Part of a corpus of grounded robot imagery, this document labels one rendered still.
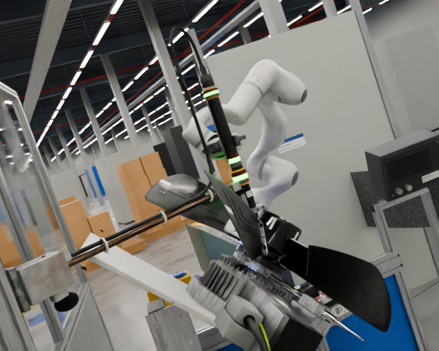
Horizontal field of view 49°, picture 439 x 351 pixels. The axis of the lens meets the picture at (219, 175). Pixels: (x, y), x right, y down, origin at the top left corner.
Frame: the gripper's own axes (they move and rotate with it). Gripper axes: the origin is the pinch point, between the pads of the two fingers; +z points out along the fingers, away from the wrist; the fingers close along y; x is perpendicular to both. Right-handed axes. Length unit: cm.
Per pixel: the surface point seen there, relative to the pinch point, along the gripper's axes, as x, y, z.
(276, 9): 171, -277, -625
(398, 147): -23, -66, -30
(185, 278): -39, 23, -32
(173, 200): -9.5, 19.8, 3.4
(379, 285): -38, -13, 39
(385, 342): -92, -40, -37
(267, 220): -22.0, -0.6, 13.0
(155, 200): -7.6, 24.5, 5.0
